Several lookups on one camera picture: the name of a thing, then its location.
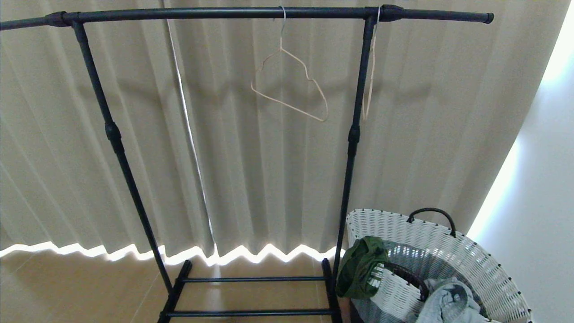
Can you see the pale grey shorts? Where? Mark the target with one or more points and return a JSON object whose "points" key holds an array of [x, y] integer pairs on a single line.
{"points": [[444, 305]]}

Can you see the beige curtain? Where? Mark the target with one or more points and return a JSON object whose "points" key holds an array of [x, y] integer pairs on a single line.
{"points": [[269, 179]]}

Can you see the black clothes rack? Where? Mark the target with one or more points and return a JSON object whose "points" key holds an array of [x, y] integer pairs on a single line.
{"points": [[224, 14]]}

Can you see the green printed garment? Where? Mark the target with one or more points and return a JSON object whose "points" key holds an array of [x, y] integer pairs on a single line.
{"points": [[358, 269]]}

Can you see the pink clothes hanger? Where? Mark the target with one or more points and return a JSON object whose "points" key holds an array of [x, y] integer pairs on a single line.
{"points": [[281, 44], [373, 63]]}

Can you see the white laundry basket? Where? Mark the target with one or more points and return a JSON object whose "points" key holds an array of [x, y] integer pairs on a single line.
{"points": [[390, 224]]}

